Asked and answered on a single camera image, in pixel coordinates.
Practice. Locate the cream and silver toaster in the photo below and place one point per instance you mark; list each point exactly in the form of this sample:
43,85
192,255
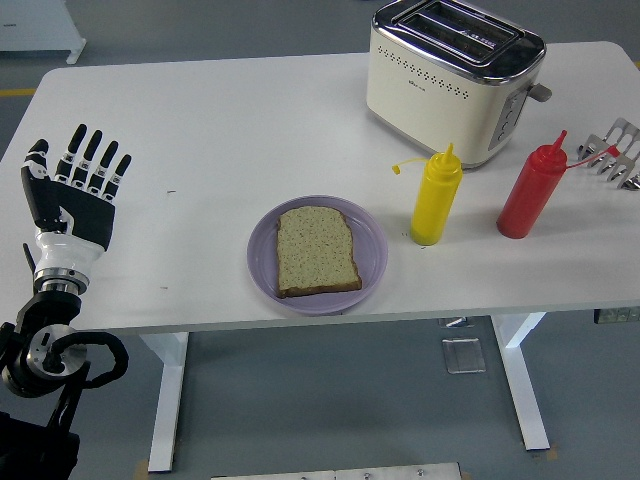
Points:
425,95

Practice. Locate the small metal floor plate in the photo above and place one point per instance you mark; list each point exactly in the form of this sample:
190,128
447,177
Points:
456,322

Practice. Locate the purple round plate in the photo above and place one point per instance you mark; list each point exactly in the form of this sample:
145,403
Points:
370,250

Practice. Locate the white panel with screws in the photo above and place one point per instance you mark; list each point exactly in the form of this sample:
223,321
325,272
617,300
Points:
335,472

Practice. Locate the large metal floor plate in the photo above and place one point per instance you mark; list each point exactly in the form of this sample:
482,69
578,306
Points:
464,355

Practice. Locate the brown bread slice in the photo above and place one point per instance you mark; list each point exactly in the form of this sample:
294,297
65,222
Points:
315,250

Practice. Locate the white table leg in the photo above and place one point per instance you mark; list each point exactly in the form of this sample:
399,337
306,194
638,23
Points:
167,400
530,400

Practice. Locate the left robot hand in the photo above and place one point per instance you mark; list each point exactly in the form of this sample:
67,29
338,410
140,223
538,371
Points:
82,215

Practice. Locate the red squeeze bottle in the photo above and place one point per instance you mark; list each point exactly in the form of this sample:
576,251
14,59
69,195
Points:
525,200

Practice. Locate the table control box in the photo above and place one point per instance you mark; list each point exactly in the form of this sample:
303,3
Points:
617,316

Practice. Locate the silver metal toast rack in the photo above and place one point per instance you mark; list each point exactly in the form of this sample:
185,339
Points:
595,145

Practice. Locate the white cabinet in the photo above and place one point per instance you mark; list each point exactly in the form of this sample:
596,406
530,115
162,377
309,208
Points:
35,25

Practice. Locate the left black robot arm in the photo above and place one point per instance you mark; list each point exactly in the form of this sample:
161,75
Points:
45,307

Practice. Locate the yellow squeeze bottle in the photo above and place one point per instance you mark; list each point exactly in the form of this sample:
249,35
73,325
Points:
432,205

